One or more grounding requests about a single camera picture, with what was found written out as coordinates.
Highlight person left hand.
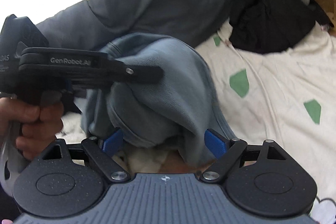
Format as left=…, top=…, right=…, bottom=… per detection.
left=1, top=92, right=64, bottom=161

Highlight dark grey pillow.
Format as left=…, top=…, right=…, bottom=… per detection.
left=37, top=0, right=234, bottom=50

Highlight cream bear print bedsheet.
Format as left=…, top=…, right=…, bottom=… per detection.
left=56, top=17, right=336, bottom=224

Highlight light blue denim shorts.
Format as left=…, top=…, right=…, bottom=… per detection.
left=81, top=34, right=234, bottom=166

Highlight black garment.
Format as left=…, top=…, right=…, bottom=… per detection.
left=229, top=0, right=334, bottom=54

